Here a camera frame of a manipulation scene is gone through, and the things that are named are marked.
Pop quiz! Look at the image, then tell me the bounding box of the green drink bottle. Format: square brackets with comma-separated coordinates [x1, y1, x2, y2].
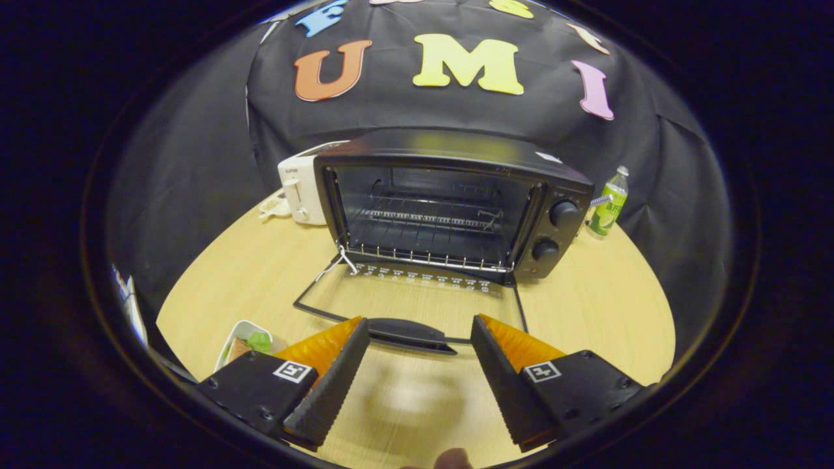
[586, 165, 630, 237]

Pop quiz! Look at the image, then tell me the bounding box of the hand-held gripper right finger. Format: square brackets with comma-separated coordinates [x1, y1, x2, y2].
[470, 314, 646, 453]

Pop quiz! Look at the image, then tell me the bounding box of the white bread sandwich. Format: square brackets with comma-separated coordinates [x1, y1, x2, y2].
[224, 330, 274, 366]

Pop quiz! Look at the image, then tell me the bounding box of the white string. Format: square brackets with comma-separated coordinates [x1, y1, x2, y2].
[316, 244, 358, 283]

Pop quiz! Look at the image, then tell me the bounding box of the white plastic tray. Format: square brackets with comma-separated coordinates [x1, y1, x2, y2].
[214, 319, 289, 373]

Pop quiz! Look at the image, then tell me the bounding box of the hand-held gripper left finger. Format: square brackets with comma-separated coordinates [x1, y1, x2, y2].
[194, 317, 371, 451]

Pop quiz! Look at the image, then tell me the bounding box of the white pop-up toaster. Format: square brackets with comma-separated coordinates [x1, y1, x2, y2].
[278, 140, 349, 226]

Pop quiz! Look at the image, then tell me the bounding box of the black toaster oven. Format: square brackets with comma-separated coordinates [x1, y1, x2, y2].
[293, 128, 595, 356]

